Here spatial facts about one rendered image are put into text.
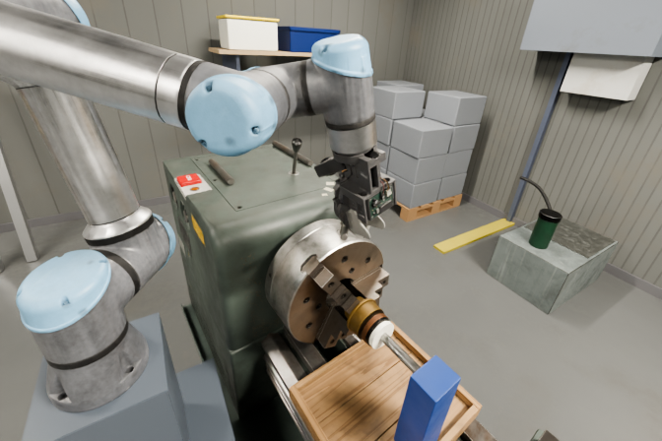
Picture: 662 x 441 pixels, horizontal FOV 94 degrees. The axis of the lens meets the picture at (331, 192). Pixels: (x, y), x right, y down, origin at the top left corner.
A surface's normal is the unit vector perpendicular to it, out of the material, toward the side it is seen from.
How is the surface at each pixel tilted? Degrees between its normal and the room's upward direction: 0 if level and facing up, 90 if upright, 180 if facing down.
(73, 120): 82
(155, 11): 90
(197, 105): 90
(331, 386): 0
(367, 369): 0
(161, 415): 90
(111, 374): 72
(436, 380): 0
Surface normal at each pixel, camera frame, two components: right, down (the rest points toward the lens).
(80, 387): 0.27, 0.15
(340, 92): -0.09, 0.60
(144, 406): 0.51, 0.41
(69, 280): 0.04, -0.83
